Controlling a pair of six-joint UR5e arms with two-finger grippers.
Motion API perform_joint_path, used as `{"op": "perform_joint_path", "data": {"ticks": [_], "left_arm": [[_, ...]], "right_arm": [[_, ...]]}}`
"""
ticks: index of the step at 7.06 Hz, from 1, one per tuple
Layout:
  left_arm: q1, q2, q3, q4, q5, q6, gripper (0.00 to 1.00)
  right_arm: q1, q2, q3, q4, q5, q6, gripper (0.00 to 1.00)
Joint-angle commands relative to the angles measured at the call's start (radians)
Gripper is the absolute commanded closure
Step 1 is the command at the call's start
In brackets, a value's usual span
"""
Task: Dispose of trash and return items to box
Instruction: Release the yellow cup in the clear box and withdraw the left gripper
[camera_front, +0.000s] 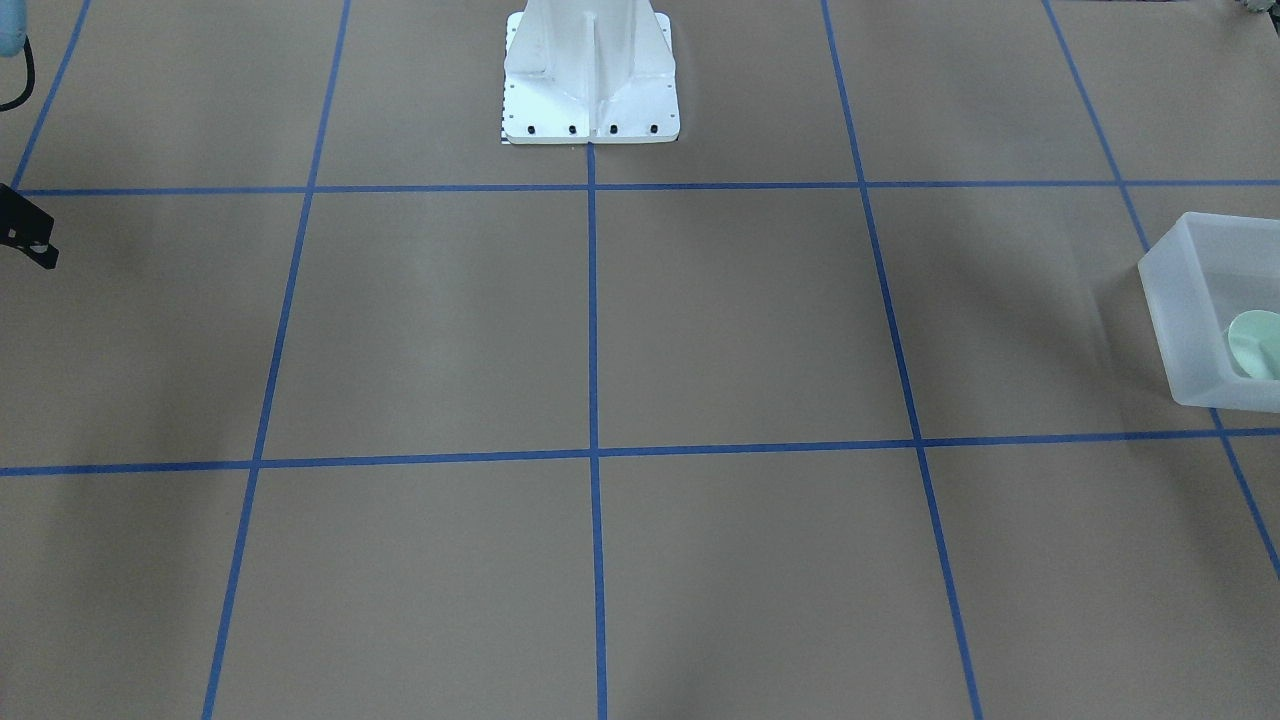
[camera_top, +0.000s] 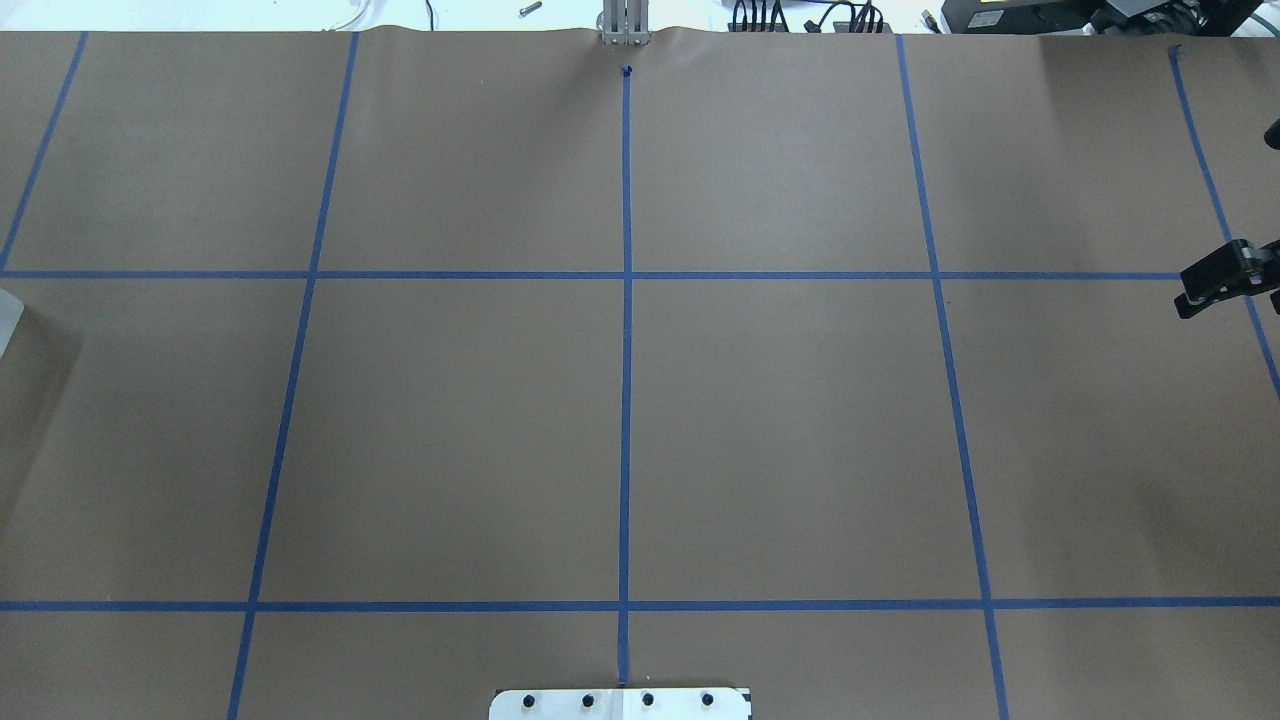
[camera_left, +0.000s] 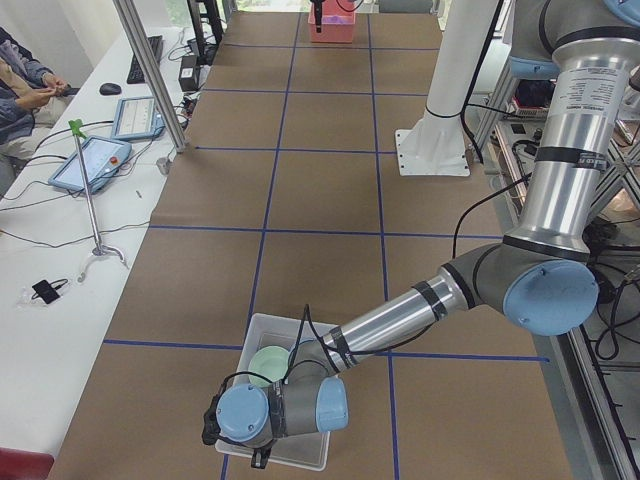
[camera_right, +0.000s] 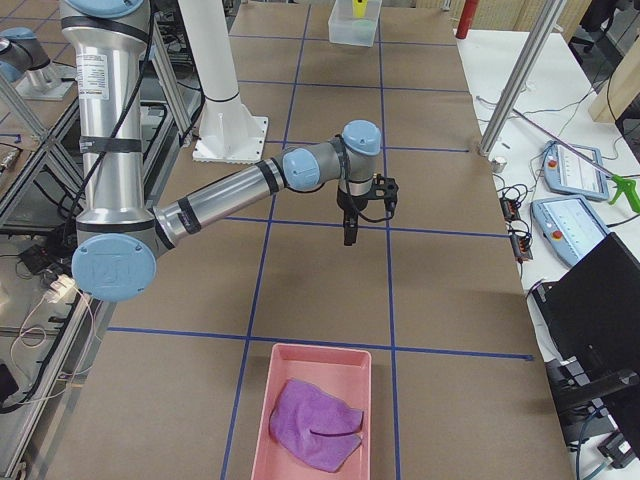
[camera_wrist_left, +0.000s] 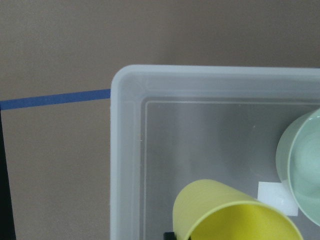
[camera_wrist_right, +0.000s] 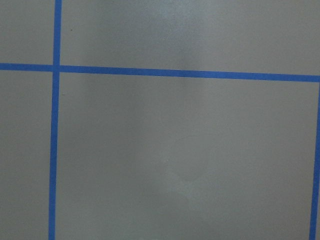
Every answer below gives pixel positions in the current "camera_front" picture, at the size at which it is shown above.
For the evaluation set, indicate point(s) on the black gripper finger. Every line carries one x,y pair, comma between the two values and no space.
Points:
27,228

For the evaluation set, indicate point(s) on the pale green bowl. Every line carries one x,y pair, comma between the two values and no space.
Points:
1253,344

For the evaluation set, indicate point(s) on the clear plastic bin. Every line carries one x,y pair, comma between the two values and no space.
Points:
1202,273

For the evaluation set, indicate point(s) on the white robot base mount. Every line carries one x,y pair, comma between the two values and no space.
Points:
579,72

